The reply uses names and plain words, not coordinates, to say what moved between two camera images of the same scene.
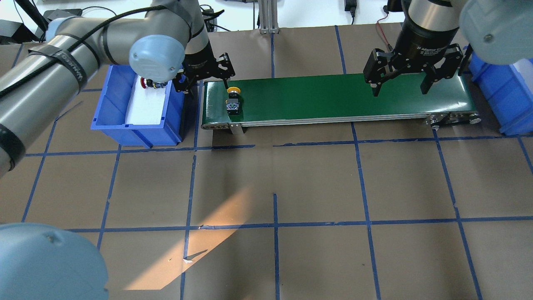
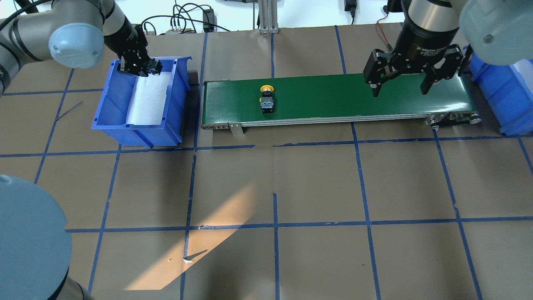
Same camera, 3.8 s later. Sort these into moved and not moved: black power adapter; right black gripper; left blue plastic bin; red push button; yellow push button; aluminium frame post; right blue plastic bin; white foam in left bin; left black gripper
Moved: red push button; yellow push button; left black gripper
Not moved: left blue plastic bin; white foam in left bin; right black gripper; black power adapter; right blue plastic bin; aluminium frame post
